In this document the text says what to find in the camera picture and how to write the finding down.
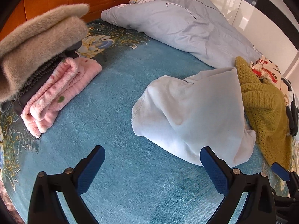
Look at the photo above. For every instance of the pale blue garment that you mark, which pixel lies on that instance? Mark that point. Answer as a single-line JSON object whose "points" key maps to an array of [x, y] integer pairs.
{"points": [[193, 112]]}

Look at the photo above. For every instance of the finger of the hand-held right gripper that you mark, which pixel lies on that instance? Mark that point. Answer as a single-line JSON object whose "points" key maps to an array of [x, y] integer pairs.
{"points": [[280, 171]]}

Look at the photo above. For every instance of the mustard knit sweater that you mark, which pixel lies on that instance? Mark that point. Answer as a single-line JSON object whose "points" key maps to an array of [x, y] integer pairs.
{"points": [[264, 105]]}

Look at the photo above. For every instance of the black and white garment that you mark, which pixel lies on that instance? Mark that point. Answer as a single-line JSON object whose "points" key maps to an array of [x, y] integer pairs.
{"points": [[292, 112]]}

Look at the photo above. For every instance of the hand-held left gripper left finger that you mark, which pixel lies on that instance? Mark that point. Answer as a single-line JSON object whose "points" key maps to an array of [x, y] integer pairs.
{"points": [[90, 172]]}

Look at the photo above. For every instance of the pink fleece garment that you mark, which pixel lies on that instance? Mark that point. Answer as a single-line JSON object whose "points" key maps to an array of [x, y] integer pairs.
{"points": [[60, 91]]}

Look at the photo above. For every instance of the dark grey garment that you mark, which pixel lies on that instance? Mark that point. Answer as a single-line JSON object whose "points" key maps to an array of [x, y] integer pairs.
{"points": [[35, 79]]}

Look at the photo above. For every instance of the teal floral blanket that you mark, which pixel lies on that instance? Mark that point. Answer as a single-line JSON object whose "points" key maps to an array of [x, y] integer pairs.
{"points": [[116, 126]]}

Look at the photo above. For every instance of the cartoon printed cloth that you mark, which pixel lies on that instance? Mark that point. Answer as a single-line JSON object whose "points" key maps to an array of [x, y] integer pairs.
{"points": [[266, 71]]}

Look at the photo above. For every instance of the pale blue floral duvet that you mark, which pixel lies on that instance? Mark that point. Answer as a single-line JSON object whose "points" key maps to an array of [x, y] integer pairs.
{"points": [[186, 25]]}

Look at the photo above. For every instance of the beige fuzzy garment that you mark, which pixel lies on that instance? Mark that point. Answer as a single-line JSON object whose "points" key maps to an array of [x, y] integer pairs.
{"points": [[35, 44]]}

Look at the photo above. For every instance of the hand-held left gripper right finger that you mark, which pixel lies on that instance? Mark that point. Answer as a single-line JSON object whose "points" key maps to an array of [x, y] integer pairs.
{"points": [[213, 170]]}

